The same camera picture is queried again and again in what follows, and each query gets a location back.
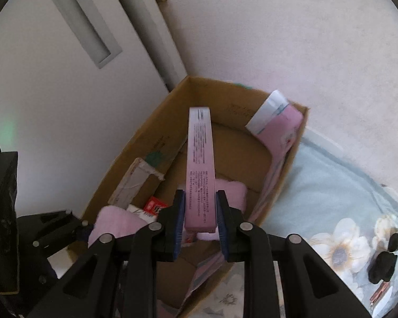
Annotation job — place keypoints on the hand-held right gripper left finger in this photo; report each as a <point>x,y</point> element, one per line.
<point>178,225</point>

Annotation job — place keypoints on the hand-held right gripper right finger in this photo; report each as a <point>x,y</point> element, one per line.
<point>221,225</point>

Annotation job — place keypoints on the white box with ink print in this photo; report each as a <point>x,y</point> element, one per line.
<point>139,212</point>

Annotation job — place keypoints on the brown cardboard box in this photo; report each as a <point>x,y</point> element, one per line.
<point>225,99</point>

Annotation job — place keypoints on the light blue floral cloth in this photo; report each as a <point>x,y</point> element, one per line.
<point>318,188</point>

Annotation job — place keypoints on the small pink hair clip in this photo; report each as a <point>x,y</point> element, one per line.
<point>379,294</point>

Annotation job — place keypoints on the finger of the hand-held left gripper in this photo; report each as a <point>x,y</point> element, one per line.
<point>36,281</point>
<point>46,235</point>

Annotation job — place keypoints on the black cloth bundle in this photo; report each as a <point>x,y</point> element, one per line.
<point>381,266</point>

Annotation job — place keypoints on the white wardrobe door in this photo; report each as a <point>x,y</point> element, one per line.
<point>53,106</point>

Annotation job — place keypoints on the red milk carton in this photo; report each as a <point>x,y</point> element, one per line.
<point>154,205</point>

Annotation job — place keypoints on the pink towel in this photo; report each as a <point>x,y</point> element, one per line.
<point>232,192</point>
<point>116,218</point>

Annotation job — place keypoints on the long pink box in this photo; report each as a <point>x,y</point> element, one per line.
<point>200,172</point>

